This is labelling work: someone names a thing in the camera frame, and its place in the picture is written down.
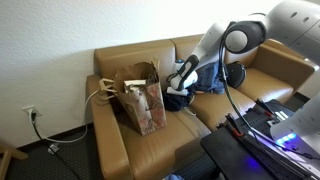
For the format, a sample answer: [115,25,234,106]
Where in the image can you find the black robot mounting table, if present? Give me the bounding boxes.
[199,98,320,180]

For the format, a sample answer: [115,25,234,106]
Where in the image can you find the black power cable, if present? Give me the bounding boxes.
[31,112,82,180]

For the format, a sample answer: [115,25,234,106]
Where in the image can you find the aluminium mounting rails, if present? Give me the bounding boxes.
[245,126,320,178]

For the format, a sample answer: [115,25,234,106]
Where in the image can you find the orange black clamp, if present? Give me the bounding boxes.
[246,97,278,118]
[217,112,246,138]

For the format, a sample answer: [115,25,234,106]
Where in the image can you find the small power adapter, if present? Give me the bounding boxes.
[47,143,61,155]

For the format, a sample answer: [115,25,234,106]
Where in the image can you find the white wall outlet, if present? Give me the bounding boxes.
[21,104,40,118]

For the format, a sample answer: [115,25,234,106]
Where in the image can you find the blue denim trousers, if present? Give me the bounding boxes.
[194,62,228,96]

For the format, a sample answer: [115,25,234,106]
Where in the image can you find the thin white cable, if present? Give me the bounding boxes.
[183,104,198,117]

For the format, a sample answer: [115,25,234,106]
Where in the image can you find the wooden furniture leg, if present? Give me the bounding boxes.
[0,142,30,180]

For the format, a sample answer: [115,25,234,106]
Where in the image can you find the thick white cable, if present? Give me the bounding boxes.
[29,88,101,145]

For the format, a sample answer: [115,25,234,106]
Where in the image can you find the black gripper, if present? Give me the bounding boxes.
[179,84,198,102]

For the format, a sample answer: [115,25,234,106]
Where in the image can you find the brown paper bag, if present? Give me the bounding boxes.
[98,56,168,137]

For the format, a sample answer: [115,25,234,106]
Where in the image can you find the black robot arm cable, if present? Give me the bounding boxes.
[217,20,320,162]

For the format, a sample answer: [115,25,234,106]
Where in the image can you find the blue cloth item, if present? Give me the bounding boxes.
[162,173,185,180]

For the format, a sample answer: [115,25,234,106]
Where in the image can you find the black round zipper case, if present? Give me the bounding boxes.
[225,60,248,90]

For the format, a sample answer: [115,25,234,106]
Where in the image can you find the tan leather sofa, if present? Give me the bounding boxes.
[85,33,320,180]

